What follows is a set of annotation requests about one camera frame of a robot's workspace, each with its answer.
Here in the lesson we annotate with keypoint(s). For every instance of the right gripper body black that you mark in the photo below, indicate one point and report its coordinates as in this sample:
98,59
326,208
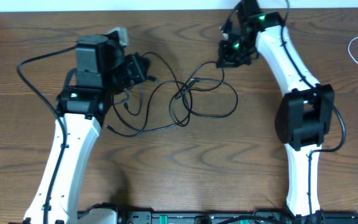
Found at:
239,52

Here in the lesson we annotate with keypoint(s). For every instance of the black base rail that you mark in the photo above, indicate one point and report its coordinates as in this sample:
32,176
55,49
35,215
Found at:
216,217

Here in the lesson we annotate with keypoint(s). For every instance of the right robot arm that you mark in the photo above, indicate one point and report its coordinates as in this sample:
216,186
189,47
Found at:
304,114

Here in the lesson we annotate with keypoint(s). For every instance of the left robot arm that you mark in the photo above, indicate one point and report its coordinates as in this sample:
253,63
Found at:
102,71

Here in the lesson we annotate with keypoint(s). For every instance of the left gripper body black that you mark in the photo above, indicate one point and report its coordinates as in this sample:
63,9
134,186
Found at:
132,72

